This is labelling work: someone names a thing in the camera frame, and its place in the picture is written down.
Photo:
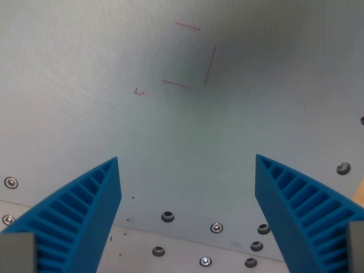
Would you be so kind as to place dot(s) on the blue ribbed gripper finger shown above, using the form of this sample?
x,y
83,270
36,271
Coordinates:
x,y
85,216
287,216

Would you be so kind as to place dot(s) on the silver screw with washer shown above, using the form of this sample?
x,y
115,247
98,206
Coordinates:
x,y
11,182
8,219
216,227
205,261

